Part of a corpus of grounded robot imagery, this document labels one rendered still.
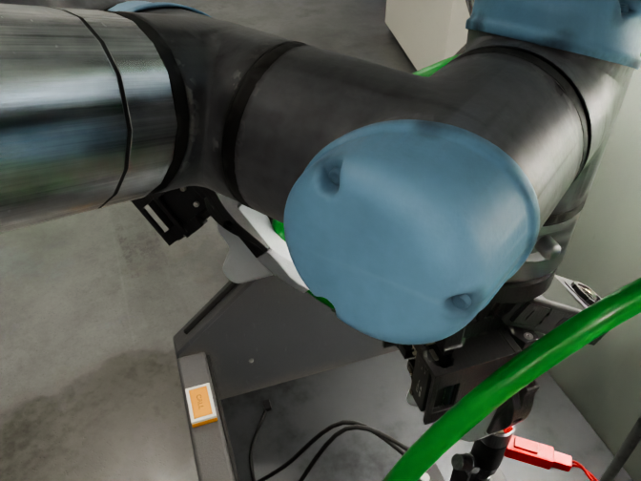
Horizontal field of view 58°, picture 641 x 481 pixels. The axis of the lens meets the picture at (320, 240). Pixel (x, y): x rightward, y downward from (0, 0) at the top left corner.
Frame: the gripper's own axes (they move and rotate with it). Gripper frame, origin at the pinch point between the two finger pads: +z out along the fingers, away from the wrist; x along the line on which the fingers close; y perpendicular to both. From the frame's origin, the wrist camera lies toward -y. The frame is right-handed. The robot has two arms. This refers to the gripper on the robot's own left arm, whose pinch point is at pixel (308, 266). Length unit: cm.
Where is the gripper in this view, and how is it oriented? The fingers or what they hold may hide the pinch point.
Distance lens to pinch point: 48.8
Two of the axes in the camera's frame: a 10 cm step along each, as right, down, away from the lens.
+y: -7.4, 4.7, 4.9
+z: 6.1, 7.7, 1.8
